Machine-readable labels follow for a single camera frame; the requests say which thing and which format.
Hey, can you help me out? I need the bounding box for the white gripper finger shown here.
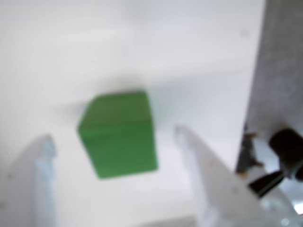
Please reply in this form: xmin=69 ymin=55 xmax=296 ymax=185
xmin=0 ymin=133 xmax=58 ymax=227
xmin=174 ymin=125 xmax=273 ymax=227

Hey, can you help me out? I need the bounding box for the green cube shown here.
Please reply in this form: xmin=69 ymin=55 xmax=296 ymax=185
xmin=77 ymin=89 xmax=159 ymax=180

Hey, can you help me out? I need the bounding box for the black strap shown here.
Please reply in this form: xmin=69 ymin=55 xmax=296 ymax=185
xmin=248 ymin=170 xmax=285 ymax=198

